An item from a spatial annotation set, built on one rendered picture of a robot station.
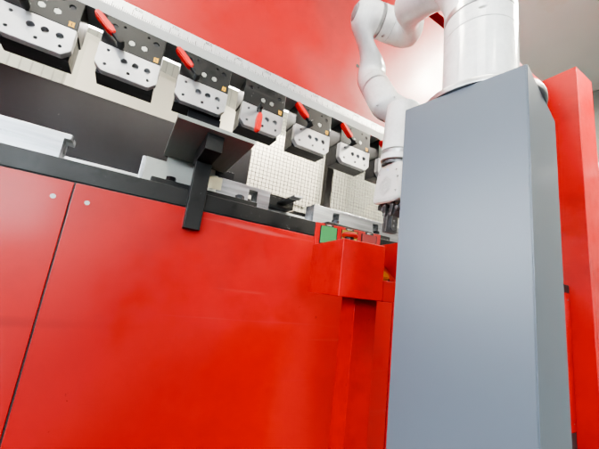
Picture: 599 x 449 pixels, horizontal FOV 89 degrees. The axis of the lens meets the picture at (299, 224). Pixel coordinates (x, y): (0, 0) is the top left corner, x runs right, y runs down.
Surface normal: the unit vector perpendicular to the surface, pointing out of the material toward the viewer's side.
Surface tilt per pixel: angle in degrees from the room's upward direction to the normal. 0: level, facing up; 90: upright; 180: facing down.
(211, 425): 90
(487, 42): 90
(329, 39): 90
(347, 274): 90
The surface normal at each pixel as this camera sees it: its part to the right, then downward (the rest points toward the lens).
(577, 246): -0.86, -0.21
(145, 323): 0.50, -0.11
